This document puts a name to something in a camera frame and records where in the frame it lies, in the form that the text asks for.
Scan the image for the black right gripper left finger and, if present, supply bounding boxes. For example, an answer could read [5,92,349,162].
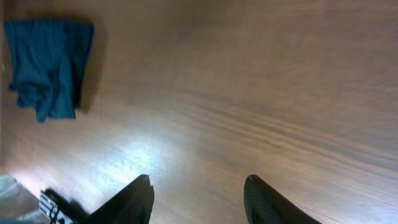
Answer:
[81,174,155,224]

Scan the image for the navy blue shorts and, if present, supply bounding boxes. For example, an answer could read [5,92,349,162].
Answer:
[4,19,95,123]

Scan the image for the striped object at table edge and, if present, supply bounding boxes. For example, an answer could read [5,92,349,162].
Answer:
[39,189,89,224]

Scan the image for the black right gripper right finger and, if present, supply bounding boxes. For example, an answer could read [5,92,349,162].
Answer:
[244,174,320,224]

